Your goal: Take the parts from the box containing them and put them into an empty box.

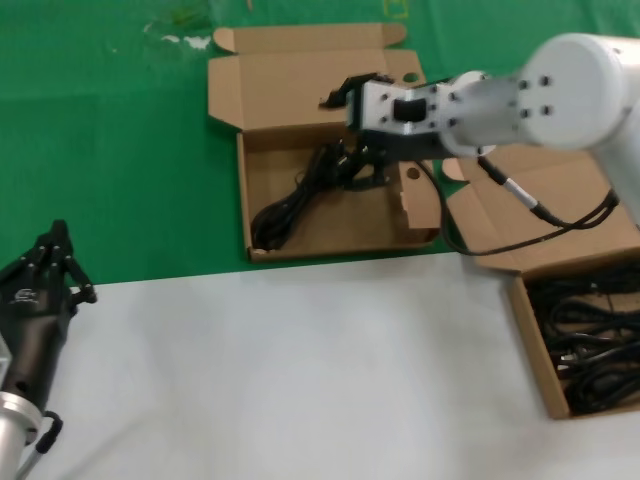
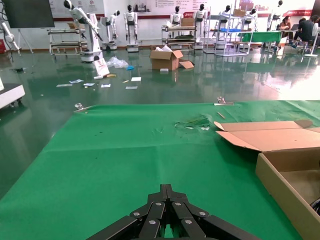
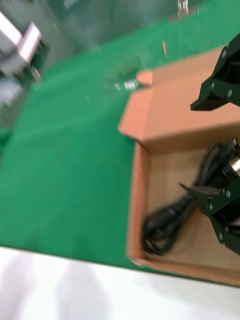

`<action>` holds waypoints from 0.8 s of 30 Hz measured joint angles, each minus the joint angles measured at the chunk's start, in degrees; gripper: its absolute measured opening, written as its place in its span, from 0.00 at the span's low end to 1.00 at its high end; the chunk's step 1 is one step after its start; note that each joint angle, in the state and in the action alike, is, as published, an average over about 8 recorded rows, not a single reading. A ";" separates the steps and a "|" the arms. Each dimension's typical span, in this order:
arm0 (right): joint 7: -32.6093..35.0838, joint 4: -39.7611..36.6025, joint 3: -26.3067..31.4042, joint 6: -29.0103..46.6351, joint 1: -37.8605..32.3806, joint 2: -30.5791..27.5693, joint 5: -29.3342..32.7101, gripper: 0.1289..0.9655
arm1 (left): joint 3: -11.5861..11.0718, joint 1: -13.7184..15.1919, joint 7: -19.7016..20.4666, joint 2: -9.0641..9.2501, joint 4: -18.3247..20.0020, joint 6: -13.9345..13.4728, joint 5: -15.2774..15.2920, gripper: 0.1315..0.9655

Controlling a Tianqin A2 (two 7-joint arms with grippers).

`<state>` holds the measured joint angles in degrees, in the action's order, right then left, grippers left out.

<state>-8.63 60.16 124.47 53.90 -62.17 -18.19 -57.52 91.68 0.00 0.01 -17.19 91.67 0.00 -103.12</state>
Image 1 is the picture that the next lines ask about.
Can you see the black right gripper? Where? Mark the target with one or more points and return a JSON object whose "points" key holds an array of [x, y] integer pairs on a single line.
{"points": [[410, 146]]}

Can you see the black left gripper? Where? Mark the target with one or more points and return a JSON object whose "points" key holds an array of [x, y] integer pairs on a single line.
{"points": [[35, 325]]}

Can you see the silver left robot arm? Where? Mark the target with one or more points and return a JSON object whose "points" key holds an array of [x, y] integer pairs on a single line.
{"points": [[15, 430]]}

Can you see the open cardboard box with round holes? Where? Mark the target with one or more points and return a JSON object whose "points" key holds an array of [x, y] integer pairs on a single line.
{"points": [[300, 75]]}

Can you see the green table cloth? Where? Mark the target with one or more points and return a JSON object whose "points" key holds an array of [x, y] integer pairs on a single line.
{"points": [[100, 150]]}

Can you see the silver right wrist bracket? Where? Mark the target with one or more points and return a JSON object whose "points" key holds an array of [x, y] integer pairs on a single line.
{"points": [[395, 107]]}

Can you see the silver wrist bracket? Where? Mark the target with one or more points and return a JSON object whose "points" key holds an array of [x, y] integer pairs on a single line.
{"points": [[4, 357], [395, 107]]}

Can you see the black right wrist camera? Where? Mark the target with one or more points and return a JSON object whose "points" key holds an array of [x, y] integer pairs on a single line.
{"points": [[350, 92]]}

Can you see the silver left wrist bracket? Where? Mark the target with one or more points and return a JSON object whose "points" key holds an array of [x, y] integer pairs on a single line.
{"points": [[4, 357]]}

